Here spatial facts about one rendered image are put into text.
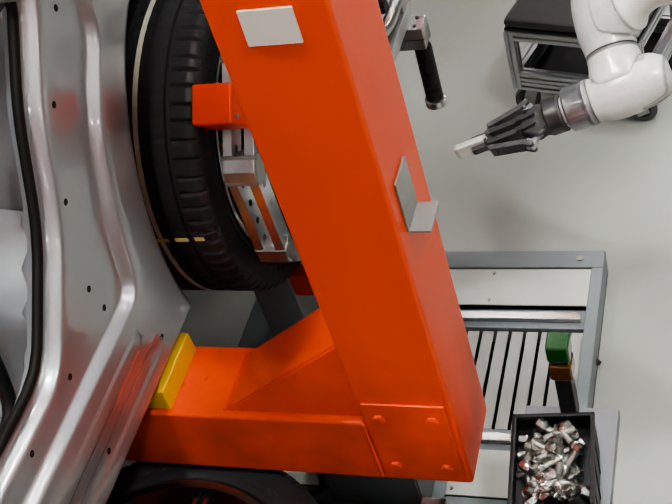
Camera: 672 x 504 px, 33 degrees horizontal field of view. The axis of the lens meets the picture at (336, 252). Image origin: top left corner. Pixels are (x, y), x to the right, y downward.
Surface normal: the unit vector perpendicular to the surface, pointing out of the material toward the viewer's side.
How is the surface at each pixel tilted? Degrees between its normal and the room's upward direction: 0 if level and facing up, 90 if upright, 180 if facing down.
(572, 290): 0
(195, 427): 90
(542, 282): 0
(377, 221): 90
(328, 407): 90
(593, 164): 0
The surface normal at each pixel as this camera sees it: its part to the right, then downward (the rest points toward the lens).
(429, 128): -0.25, -0.70
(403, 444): -0.24, 0.72
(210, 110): -0.34, 0.01
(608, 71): -0.57, -0.15
